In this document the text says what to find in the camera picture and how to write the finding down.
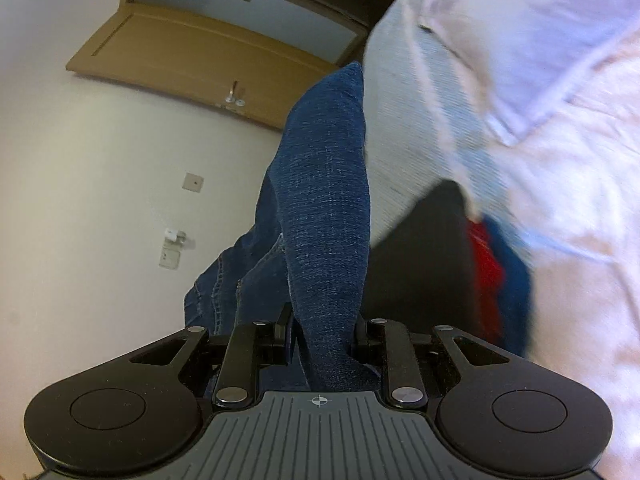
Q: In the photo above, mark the wall socket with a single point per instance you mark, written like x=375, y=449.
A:
x=170, y=258

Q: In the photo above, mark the folded red garment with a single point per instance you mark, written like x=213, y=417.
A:
x=487, y=270

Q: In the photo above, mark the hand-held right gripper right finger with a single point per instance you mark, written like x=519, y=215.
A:
x=362, y=340

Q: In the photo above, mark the wooden door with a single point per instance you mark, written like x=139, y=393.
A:
x=200, y=50

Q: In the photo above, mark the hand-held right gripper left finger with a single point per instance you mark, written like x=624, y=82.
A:
x=282, y=327

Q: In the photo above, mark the lilac pillow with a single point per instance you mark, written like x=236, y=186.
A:
x=525, y=35

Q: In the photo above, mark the pale pink duvet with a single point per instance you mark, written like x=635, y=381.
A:
x=590, y=260

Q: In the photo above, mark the blue denim jeans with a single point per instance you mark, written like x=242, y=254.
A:
x=320, y=210

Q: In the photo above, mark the square wall switch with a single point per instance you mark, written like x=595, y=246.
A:
x=192, y=181

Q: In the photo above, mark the folded blue garment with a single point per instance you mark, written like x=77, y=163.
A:
x=515, y=285

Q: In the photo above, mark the white plug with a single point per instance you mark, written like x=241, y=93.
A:
x=175, y=235

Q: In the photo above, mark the folded dark grey garment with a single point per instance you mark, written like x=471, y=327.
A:
x=425, y=260

